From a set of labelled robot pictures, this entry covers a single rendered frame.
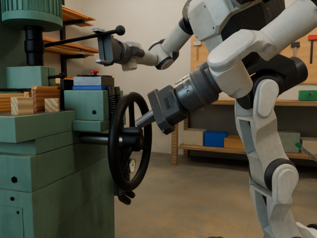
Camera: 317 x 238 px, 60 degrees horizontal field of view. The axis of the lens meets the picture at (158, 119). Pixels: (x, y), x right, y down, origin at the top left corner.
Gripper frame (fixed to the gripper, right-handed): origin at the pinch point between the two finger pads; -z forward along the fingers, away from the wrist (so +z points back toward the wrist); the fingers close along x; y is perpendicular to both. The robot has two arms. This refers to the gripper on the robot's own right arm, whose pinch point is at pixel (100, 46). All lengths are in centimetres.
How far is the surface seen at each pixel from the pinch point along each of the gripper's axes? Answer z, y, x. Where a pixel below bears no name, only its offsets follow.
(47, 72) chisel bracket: -14.3, 12.0, 8.4
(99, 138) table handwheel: -15.5, -4.7, 30.3
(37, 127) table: -33.0, 2.0, 24.6
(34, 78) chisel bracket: -17.4, 14.9, 10.3
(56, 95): -16.3, 8.3, 16.3
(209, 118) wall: 310, 4, 53
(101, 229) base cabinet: -3, 6, 66
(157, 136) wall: 318, 88, 76
